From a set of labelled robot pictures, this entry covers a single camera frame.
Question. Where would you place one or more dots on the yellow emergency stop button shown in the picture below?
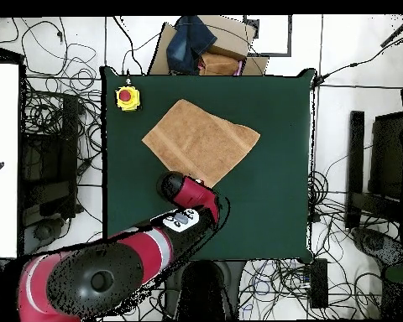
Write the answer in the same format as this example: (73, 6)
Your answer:
(127, 98)

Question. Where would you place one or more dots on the tan towel in box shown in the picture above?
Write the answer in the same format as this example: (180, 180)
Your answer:
(218, 65)

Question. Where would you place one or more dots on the black panel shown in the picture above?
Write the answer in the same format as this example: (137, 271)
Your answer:
(386, 154)

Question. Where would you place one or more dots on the long black bar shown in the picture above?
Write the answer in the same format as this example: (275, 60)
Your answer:
(355, 167)

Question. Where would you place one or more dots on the tan terry towel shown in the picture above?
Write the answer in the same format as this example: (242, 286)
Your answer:
(198, 141)

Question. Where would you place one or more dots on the dark rod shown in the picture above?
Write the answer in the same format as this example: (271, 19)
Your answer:
(398, 32)

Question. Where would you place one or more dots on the blue denim jeans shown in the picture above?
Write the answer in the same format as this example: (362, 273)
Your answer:
(188, 43)

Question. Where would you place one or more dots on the black power strip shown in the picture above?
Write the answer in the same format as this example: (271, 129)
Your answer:
(319, 285)

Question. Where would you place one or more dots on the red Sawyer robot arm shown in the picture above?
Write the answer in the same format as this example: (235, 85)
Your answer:
(137, 251)

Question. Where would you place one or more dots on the dark green tablecloth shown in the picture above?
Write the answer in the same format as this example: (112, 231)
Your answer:
(272, 201)

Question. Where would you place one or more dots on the white desk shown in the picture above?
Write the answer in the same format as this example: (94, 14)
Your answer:
(3, 134)

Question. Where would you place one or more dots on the brown cardboard box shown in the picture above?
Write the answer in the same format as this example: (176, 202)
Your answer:
(230, 37)

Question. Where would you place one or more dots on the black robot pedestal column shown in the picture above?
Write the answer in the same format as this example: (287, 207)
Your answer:
(205, 288)

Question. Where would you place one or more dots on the black pedestal leg with knob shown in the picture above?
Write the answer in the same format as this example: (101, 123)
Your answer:
(372, 243)
(43, 231)

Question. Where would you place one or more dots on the black equipment stand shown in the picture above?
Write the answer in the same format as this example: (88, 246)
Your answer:
(70, 151)

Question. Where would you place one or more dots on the dark square frame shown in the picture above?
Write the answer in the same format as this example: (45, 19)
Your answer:
(272, 53)

